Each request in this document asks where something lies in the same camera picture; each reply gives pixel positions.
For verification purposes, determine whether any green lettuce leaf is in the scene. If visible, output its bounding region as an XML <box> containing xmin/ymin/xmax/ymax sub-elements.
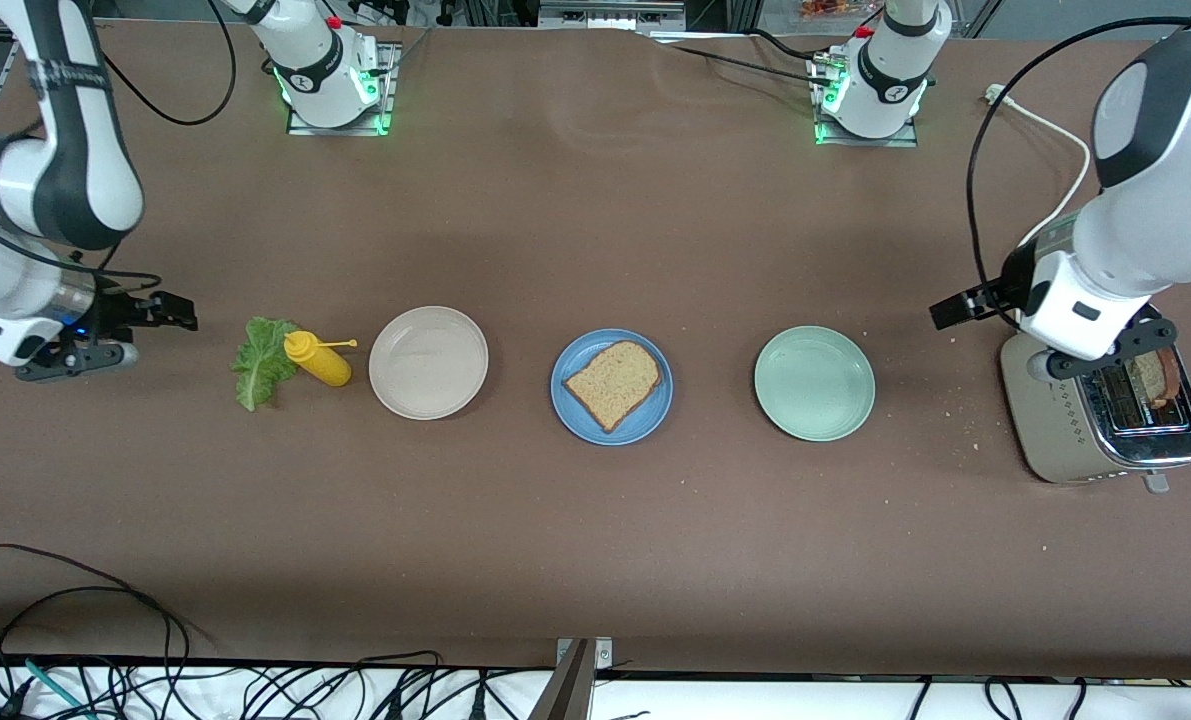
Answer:
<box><xmin>230</xmin><ymin>317</ymin><xmax>301</xmax><ymax>413</ymax></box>

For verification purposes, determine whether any brown toast bread slice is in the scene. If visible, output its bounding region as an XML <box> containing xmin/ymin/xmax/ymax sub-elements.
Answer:
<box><xmin>1127</xmin><ymin>345</ymin><xmax>1183</xmax><ymax>410</ymax></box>
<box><xmin>563</xmin><ymin>340</ymin><xmax>663</xmax><ymax>433</ymax></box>

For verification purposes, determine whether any mint green round plate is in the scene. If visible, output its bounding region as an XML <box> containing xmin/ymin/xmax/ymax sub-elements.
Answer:
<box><xmin>754</xmin><ymin>326</ymin><xmax>876</xmax><ymax>442</ymax></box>

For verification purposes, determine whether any beige round plate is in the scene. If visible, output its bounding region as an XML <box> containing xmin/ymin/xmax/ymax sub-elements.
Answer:
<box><xmin>368</xmin><ymin>306</ymin><xmax>490</xmax><ymax>421</ymax></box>

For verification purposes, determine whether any blue round plate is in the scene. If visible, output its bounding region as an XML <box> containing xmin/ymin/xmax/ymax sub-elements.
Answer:
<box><xmin>550</xmin><ymin>329</ymin><xmax>674</xmax><ymax>446</ymax></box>

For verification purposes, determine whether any beige chrome toaster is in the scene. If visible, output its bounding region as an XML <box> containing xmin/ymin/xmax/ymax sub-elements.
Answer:
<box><xmin>1000</xmin><ymin>330</ymin><xmax>1191</xmax><ymax>495</ymax></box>

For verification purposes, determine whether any yellow mustard squeeze bottle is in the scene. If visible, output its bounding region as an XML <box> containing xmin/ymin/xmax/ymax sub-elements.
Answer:
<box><xmin>283</xmin><ymin>330</ymin><xmax>359</xmax><ymax>388</ymax></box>

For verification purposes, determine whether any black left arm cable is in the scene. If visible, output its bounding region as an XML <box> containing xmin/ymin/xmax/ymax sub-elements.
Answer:
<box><xmin>966</xmin><ymin>14</ymin><xmax>1191</xmax><ymax>332</ymax></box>

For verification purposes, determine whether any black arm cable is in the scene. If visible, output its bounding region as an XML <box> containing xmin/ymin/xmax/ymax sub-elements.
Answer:
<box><xmin>966</xmin><ymin>14</ymin><xmax>1191</xmax><ymax>332</ymax></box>
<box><xmin>100</xmin><ymin>0</ymin><xmax>238</xmax><ymax>128</ymax></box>

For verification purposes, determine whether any white toaster power cable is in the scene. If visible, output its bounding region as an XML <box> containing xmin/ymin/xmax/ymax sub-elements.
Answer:
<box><xmin>985</xmin><ymin>84</ymin><xmax>1093</xmax><ymax>246</ymax></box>

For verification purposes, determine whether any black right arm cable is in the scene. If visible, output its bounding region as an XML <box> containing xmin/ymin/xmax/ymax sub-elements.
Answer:
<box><xmin>100</xmin><ymin>0</ymin><xmax>238</xmax><ymax>128</ymax></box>

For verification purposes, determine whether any long black looped cable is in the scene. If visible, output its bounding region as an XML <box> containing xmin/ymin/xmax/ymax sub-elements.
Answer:
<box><xmin>0</xmin><ymin>544</ymin><xmax>192</xmax><ymax>720</ymax></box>

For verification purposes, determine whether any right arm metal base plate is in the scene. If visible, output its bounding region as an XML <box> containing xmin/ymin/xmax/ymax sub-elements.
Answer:
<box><xmin>286</xmin><ymin>40</ymin><xmax>401</xmax><ymax>137</ymax></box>

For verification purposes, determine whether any black base supply cable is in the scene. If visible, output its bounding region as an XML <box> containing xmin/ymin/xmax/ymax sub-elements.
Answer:
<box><xmin>667</xmin><ymin>44</ymin><xmax>836</xmax><ymax>91</ymax></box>

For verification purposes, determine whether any teal cable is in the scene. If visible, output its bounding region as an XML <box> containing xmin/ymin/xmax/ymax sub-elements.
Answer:
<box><xmin>0</xmin><ymin>650</ymin><xmax>98</xmax><ymax>720</ymax></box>

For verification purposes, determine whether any silver metal rail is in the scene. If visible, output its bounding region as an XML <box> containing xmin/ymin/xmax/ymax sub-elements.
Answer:
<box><xmin>537</xmin><ymin>0</ymin><xmax>687</xmax><ymax>30</ymax></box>

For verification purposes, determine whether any metal table edge bracket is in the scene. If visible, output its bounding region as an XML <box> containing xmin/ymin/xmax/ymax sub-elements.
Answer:
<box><xmin>528</xmin><ymin>637</ymin><xmax>615</xmax><ymax>720</ymax></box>

